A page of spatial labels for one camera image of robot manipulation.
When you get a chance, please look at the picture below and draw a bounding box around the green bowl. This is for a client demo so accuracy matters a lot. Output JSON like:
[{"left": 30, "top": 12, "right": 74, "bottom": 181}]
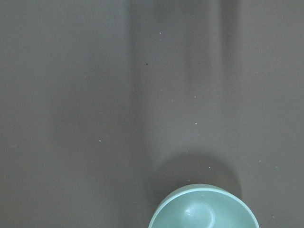
[{"left": 149, "top": 184, "right": 259, "bottom": 228}]

